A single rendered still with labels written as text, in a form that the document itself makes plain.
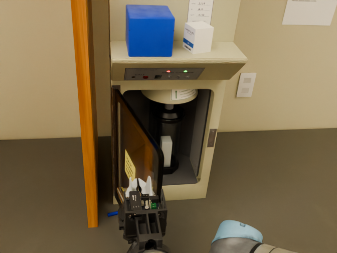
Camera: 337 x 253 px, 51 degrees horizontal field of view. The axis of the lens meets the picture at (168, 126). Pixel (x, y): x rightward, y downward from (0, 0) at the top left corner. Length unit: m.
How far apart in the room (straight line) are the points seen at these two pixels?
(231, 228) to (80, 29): 0.51
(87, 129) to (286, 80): 0.98
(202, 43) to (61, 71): 0.71
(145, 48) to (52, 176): 0.71
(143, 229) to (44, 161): 0.87
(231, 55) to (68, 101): 0.80
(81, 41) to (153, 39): 0.16
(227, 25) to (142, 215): 0.55
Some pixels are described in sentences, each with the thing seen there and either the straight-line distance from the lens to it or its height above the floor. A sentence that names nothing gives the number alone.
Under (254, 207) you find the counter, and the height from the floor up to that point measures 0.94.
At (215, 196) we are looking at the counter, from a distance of 1.29.
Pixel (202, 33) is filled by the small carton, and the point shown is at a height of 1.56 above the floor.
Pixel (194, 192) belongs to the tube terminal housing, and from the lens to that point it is 1.24.
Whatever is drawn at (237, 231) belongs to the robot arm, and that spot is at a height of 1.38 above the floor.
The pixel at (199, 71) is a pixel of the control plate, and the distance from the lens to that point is 0.89.
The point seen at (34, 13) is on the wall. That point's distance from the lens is 1.36.
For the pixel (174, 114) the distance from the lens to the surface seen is 1.10.
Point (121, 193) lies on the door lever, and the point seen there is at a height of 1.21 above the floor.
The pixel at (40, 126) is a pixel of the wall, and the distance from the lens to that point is 1.56.
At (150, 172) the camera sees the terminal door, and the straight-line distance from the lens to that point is 0.78.
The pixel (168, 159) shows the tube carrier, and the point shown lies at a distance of 1.19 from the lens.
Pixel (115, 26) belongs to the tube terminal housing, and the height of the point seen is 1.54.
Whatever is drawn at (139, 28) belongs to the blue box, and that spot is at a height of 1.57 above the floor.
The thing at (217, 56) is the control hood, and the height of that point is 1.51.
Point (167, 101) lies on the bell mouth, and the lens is 1.02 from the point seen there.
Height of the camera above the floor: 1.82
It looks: 33 degrees down
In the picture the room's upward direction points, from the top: 5 degrees clockwise
